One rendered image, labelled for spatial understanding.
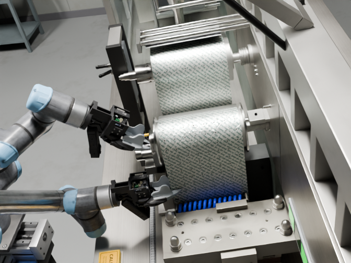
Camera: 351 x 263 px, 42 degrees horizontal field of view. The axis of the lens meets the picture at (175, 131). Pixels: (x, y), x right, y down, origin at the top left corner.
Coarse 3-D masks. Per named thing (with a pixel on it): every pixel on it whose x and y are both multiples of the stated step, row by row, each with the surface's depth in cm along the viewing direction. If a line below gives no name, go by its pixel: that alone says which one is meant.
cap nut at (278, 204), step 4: (276, 196) 135; (280, 196) 135; (276, 200) 135; (280, 200) 135; (272, 204) 138; (276, 204) 136; (280, 204) 136; (284, 204) 138; (276, 208) 137; (280, 208) 137
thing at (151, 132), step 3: (150, 129) 136; (150, 132) 134; (153, 132) 134; (150, 135) 133; (153, 135) 133; (150, 138) 133; (153, 138) 133; (150, 141) 132; (153, 141) 132; (150, 144) 133; (153, 144) 133; (150, 147) 133; (153, 147) 133; (153, 150) 133; (153, 153) 135; (156, 153) 135
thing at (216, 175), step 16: (208, 160) 134; (224, 160) 134; (240, 160) 134; (176, 176) 137; (192, 176) 138; (208, 176) 138; (224, 176) 138; (240, 176) 139; (192, 192) 142; (208, 192) 142; (224, 192) 143; (240, 192) 143
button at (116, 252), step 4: (100, 252) 149; (104, 252) 149; (108, 252) 148; (112, 252) 148; (116, 252) 148; (120, 252) 149; (100, 256) 148; (104, 256) 147; (108, 256) 147; (112, 256) 147; (116, 256) 147; (120, 256) 148; (100, 260) 146; (104, 260) 146; (108, 260) 146; (112, 260) 146; (116, 260) 145; (120, 260) 147
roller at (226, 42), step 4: (224, 40) 144; (228, 44) 142; (228, 48) 142; (228, 52) 141; (228, 56) 141; (228, 60) 141; (228, 64) 142; (228, 68) 142; (232, 68) 142; (232, 72) 143; (232, 76) 145
